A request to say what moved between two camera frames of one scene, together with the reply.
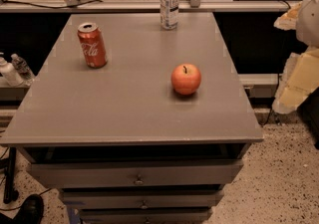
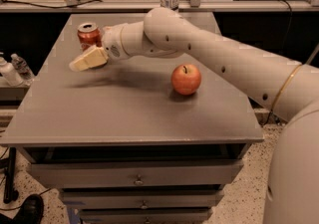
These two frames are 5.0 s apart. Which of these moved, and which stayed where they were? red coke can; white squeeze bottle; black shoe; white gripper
Moved: white gripper
Stayed: black shoe; white squeeze bottle; red coke can
